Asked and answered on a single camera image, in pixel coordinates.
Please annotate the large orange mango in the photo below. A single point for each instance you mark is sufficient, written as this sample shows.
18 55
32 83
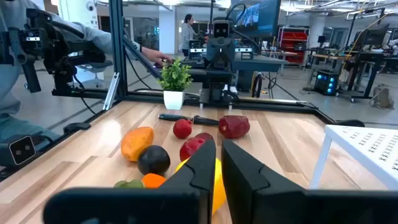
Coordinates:
136 143

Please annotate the small red round fruit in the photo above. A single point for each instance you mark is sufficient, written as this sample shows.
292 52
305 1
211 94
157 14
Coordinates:
182 128

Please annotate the table-level camera box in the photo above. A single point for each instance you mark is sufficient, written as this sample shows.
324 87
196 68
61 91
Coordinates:
21 150

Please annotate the green plant white pot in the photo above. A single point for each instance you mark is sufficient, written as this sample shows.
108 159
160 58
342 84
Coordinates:
174 77

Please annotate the dark red round fruit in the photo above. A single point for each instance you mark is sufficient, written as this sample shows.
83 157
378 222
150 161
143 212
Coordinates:
205 136

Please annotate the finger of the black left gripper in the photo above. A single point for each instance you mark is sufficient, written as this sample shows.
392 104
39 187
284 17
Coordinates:
214 53
227 53

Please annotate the person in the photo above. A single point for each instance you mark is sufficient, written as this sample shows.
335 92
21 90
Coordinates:
96 37
187 34

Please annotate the green fruit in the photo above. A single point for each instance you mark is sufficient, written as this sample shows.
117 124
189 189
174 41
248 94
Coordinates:
129 184

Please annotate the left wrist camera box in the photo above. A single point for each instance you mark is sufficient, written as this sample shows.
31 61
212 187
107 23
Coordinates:
221 29

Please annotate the large display screen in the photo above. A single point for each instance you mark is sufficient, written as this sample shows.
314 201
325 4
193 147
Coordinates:
258 17

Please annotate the large dark red fruit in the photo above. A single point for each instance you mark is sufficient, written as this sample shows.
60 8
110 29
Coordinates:
234 126

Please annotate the person's hand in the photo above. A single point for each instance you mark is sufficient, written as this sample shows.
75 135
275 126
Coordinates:
155 56

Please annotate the white dome camera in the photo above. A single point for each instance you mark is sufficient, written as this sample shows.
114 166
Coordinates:
90 6

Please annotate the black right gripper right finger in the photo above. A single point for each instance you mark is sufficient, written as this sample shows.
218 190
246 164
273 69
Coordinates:
264 199

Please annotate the black desk monitor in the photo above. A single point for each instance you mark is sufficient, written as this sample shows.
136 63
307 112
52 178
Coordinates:
376 34

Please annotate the black computer blue lights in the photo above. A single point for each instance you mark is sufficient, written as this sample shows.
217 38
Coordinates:
326 82

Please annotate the black aluminium table frame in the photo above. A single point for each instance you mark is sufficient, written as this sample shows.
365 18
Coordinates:
118 46

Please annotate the red storage bin rack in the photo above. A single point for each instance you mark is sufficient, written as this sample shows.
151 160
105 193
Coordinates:
292 43

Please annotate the grey office chair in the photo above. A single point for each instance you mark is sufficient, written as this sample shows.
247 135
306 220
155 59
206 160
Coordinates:
94 66

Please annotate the black knife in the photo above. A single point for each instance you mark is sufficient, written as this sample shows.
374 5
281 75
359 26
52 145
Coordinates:
205 120

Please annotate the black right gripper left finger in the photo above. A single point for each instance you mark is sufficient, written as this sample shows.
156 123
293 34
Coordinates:
186 202

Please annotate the white perforated shelf riser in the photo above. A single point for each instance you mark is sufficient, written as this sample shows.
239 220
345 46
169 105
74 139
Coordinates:
367 149

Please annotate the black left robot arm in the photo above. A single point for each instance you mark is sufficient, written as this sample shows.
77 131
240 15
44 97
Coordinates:
217 82

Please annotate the grey bag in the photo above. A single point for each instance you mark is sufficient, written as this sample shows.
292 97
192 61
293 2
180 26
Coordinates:
382 98

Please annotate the black table edge clamp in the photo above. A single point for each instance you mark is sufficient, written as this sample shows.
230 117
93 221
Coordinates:
76 127

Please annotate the black round fruit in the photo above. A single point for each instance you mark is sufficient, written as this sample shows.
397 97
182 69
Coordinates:
154 160

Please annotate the black standing desk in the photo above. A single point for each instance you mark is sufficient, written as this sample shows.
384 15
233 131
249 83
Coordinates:
367 57

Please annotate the red apple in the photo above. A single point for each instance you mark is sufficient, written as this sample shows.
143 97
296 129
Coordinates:
191 147

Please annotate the small orange tangerine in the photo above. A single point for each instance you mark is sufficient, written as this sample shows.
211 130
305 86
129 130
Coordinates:
152 180

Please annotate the yellow fruit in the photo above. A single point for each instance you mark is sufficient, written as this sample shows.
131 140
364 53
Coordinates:
219 189

